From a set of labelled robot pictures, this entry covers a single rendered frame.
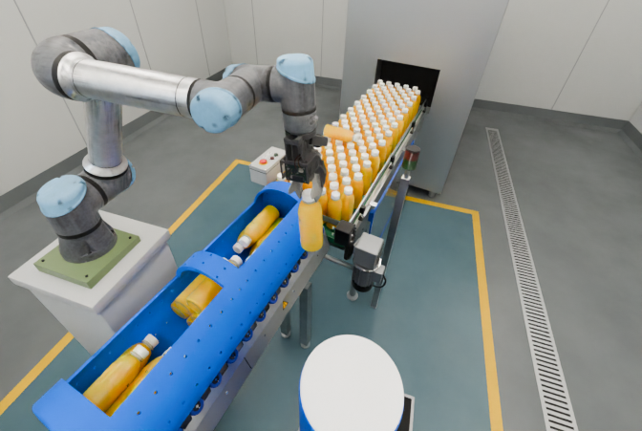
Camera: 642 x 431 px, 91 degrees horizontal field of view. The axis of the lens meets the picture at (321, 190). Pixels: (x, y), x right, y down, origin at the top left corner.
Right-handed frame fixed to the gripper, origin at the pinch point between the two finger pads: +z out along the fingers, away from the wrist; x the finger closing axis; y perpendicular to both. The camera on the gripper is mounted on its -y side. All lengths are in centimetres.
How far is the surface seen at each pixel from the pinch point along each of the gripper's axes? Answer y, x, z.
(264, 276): 10.6, -11.8, 26.2
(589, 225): -228, 172, 150
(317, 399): 30, 13, 42
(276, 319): 7, -13, 55
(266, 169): -46, -44, 28
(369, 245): -43, 9, 57
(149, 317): 31, -40, 33
